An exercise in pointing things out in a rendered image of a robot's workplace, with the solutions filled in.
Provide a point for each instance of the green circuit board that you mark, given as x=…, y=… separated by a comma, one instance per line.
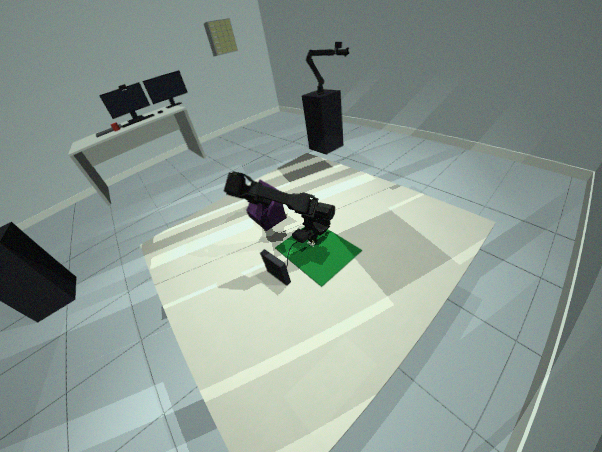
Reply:
x=322, y=260

